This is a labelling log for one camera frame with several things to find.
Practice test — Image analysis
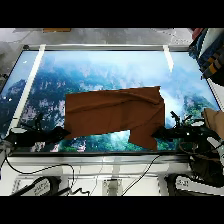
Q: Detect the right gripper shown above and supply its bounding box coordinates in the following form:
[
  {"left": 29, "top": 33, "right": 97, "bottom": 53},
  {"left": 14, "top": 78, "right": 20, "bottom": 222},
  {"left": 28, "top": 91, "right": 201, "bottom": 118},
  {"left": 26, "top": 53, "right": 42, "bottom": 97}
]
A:
[{"left": 151, "top": 126, "right": 178, "bottom": 142}]

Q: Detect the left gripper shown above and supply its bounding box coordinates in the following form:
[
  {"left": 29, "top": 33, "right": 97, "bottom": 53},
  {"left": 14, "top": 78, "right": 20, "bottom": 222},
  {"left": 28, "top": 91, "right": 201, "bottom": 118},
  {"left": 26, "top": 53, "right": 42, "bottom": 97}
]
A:
[{"left": 45, "top": 125, "right": 72, "bottom": 143}]

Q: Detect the brown garment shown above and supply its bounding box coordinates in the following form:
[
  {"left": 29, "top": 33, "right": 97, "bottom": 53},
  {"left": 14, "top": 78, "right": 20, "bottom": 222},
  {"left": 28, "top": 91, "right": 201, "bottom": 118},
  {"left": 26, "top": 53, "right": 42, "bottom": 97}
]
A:
[{"left": 63, "top": 85, "right": 167, "bottom": 152}]

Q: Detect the tan garment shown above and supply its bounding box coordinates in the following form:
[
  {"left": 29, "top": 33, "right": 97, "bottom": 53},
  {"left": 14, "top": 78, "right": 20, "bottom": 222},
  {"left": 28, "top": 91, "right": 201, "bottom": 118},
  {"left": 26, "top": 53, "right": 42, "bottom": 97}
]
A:
[{"left": 201, "top": 107, "right": 224, "bottom": 140}]

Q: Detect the striped dark garment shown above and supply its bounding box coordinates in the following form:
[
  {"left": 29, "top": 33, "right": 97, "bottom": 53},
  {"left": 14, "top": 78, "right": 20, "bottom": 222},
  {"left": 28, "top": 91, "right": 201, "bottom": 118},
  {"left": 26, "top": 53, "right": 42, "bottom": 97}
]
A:
[{"left": 199, "top": 49, "right": 224, "bottom": 81}]

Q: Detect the red garment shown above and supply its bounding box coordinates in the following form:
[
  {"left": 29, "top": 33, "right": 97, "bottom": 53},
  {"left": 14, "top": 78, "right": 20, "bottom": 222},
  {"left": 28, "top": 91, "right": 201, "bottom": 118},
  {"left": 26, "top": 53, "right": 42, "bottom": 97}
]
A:
[{"left": 191, "top": 27, "right": 205, "bottom": 40}]

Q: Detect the black cable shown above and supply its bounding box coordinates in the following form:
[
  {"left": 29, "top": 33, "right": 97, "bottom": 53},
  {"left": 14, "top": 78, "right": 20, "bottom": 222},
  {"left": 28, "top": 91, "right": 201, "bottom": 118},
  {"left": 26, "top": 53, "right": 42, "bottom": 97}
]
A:
[
  {"left": 121, "top": 154, "right": 163, "bottom": 197},
  {"left": 3, "top": 155, "right": 76, "bottom": 192}
]

